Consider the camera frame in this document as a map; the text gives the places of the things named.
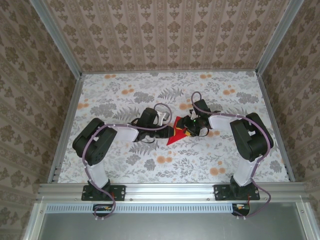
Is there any red square paper sheet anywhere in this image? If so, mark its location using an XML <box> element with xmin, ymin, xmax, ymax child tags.
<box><xmin>166</xmin><ymin>116</ymin><xmax>191</xmax><ymax>146</ymax></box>

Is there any floral patterned table cover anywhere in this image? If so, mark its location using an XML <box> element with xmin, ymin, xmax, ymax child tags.
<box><xmin>57</xmin><ymin>71</ymin><xmax>292</xmax><ymax>185</ymax></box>

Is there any grey metal panel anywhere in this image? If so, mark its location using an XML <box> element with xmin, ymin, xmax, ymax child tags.
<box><xmin>37</xmin><ymin>212</ymin><xmax>307</xmax><ymax>240</ymax></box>

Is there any black right connector board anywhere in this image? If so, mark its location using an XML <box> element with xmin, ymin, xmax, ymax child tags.
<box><xmin>231</xmin><ymin>202</ymin><xmax>251</xmax><ymax>216</ymax></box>

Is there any black connector board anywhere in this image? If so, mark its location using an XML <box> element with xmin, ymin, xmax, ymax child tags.
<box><xmin>92</xmin><ymin>203</ymin><xmax>113</xmax><ymax>217</ymax></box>
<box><xmin>231</xmin><ymin>202</ymin><xmax>251</xmax><ymax>216</ymax></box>

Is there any black left connector board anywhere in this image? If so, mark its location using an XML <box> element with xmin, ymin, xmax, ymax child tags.
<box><xmin>92</xmin><ymin>203</ymin><xmax>113</xmax><ymax>217</ymax></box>

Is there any aluminium rear table rail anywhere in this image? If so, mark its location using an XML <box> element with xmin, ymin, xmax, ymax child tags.
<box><xmin>81</xmin><ymin>70</ymin><xmax>258</xmax><ymax>75</ymax></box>

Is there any aluminium table rail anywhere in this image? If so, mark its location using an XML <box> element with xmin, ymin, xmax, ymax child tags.
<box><xmin>81</xmin><ymin>70</ymin><xmax>258</xmax><ymax>75</ymax></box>
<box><xmin>256</xmin><ymin>72</ymin><xmax>296</xmax><ymax>182</ymax></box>
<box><xmin>47</xmin><ymin>74</ymin><xmax>85</xmax><ymax>185</ymax></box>

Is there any aluminium mounting rail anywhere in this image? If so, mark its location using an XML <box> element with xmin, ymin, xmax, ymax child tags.
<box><xmin>37</xmin><ymin>182</ymin><xmax>307</xmax><ymax>202</ymax></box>

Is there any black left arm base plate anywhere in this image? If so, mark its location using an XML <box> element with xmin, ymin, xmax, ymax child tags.
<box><xmin>81</xmin><ymin>184</ymin><xmax>126</xmax><ymax>202</ymax></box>

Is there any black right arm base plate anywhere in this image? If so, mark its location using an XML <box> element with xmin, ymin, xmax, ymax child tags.
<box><xmin>214</xmin><ymin>184</ymin><xmax>261</xmax><ymax>202</ymax></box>

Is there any grey slotted cable duct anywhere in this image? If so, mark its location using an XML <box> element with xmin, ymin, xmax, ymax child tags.
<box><xmin>46</xmin><ymin>202</ymin><xmax>252</xmax><ymax>215</ymax></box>

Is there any aluminium right table rail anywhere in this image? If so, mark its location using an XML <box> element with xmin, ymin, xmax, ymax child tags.
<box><xmin>256</xmin><ymin>72</ymin><xmax>296</xmax><ymax>182</ymax></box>

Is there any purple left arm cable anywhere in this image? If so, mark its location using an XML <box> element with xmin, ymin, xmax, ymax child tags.
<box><xmin>82</xmin><ymin>103</ymin><xmax>173</xmax><ymax>222</ymax></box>

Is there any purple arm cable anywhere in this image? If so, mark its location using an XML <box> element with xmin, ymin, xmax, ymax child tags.
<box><xmin>191</xmin><ymin>91</ymin><xmax>274</xmax><ymax>221</ymax></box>
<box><xmin>82</xmin><ymin>103</ymin><xmax>173</xmax><ymax>222</ymax></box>

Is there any aluminium left table rail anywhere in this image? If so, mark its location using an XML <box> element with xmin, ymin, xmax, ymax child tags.
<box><xmin>47</xmin><ymin>74</ymin><xmax>85</xmax><ymax>185</ymax></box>

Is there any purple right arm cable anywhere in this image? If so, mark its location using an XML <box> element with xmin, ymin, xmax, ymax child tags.
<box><xmin>191</xmin><ymin>91</ymin><xmax>274</xmax><ymax>221</ymax></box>

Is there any aluminium right frame post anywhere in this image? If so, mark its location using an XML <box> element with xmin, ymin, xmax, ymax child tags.
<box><xmin>255</xmin><ymin>0</ymin><xmax>305</xmax><ymax>76</ymax></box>

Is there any aluminium frame post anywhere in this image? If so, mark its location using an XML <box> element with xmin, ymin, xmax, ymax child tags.
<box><xmin>255</xmin><ymin>0</ymin><xmax>305</xmax><ymax>76</ymax></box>
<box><xmin>29</xmin><ymin>0</ymin><xmax>83</xmax><ymax>78</ymax></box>

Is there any aluminium left frame post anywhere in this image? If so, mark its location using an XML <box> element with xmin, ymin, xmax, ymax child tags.
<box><xmin>29</xmin><ymin>0</ymin><xmax>83</xmax><ymax>78</ymax></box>

